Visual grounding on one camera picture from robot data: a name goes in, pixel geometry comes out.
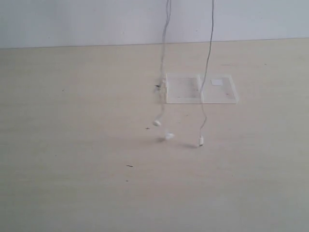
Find white wired earphones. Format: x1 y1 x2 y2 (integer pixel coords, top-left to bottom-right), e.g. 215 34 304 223
152 0 215 148

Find clear open plastic case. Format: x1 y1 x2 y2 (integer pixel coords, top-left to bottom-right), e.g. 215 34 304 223
165 73 239 104

